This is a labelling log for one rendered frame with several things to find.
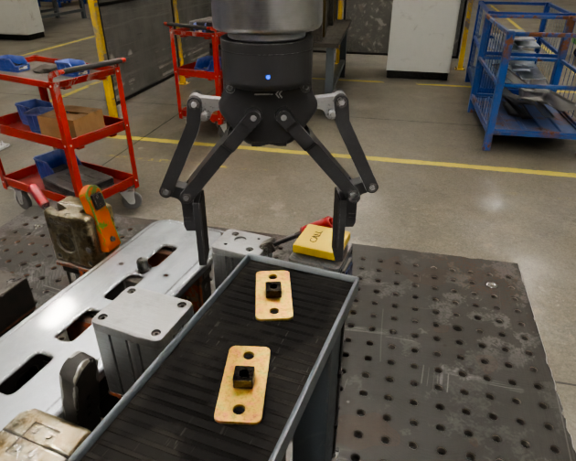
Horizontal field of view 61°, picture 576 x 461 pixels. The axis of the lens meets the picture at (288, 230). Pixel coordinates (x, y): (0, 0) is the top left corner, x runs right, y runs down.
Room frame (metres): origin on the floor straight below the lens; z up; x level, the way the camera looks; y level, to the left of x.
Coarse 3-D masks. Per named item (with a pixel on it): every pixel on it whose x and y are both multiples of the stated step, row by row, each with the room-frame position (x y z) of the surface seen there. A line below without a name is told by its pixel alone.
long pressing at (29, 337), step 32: (160, 224) 0.86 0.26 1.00; (128, 256) 0.74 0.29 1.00; (192, 256) 0.74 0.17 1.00; (96, 288) 0.65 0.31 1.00; (160, 288) 0.65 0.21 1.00; (32, 320) 0.57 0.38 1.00; (64, 320) 0.57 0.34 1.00; (0, 352) 0.50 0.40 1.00; (32, 352) 0.50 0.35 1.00; (64, 352) 0.50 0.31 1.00; (96, 352) 0.50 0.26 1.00; (0, 384) 0.45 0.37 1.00; (32, 384) 0.44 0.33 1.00; (0, 416) 0.39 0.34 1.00
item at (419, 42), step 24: (408, 0) 6.59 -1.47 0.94; (432, 0) 6.52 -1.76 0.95; (456, 0) 6.46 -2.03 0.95; (408, 24) 6.58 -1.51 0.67; (432, 24) 6.51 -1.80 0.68; (456, 24) 6.46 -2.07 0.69; (408, 48) 6.57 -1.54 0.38; (432, 48) 6.50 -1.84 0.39; (408, 72) 6.59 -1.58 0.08; (432, 72) 6.52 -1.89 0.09
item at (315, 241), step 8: (312, 224) 0.58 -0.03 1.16; (304, 232) 0.55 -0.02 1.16; (312, 232) 0.55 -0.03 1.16; (320, 232) 0.55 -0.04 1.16; (328, 232) 0.55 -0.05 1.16; (296, 240) 0.54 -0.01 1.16; (304, 240) 0.53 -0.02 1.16; (312, 240) 0.53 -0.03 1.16; (320, 240) 0.53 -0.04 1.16; (328, 240) 0.53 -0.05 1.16; (344, 240) 0.54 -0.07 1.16; (296, 248) 0.52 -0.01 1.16; (304, 248) 0.52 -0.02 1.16; (312, 248) 0.52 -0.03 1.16; (320, 248) 0.52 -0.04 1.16; (328, 248) 0.52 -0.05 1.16; (344, 248) 0.53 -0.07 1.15; (320, 256) 0.51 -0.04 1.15; (328, 256) 0.51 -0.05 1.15
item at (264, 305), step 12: (264, 276) 0.45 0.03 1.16; (276, 276) 0.45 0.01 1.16; (288, 276) 0.45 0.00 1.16; (264, 288) 0.43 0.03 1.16; (276, 288) 0.42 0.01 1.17; (288, 288) 0.43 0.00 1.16; (264, 300) 0.41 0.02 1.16; (276, 300) 0.41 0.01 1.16; (288, 300) 0.41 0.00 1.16; (264, 312) 0.39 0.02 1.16; (288, 312) 0.39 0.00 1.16
